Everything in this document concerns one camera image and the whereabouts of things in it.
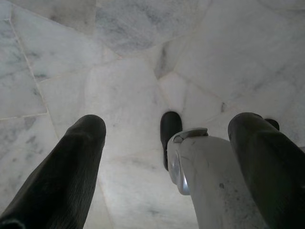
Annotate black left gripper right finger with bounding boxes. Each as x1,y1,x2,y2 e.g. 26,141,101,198
227,112,305,229

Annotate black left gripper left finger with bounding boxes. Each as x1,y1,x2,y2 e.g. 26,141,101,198
0,114,107,229

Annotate black robot right foot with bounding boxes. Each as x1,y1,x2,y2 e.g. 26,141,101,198
264,118,280,131

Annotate black robot foot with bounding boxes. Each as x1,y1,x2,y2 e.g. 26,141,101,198
264,118,280,131
160,111,183,172

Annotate black robot left foot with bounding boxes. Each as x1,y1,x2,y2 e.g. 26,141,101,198
160,111,183,172

